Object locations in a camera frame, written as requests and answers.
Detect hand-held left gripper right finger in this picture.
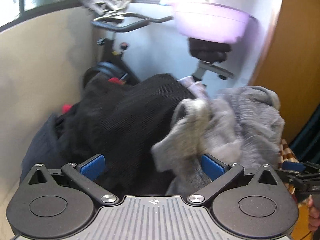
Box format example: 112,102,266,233
189,154,279,205

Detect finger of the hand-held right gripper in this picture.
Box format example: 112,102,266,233
282,162,320,173

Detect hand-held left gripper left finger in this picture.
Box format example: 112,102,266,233
27,154,118,207

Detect grey knit sweater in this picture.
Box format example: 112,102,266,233
151,85,286,196

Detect black knit sweater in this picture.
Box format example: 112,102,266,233
56,73,198,197

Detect person's right hand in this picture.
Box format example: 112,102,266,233
309,197,320,232

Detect brown striped shirt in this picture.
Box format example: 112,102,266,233
277,139,301,203

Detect teal curtain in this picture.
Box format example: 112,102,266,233
290,115,320,163

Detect dark jacket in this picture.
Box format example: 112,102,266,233
21,112,66,183

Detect light pink garment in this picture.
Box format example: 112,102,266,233
177,76,209,103

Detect black exercise bike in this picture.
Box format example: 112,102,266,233
80,0,236,91

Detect pink plastic basin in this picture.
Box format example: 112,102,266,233
167,1,257,44

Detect beige rag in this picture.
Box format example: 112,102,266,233
112,0,136,11

